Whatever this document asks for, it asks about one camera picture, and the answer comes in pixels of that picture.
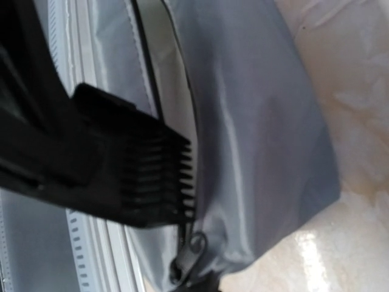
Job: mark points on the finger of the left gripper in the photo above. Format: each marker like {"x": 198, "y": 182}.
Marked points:
{"x": 46, "y": 151}

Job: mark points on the black clipper guard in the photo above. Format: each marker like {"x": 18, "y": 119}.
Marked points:
{"x": 144, "y": 177}

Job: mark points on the grey zip pouch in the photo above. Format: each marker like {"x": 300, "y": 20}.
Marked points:
{"x": 231, "y": 80}

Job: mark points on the aluminium front rail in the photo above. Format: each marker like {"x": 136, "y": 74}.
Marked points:
{"x": 48, "y": 248}

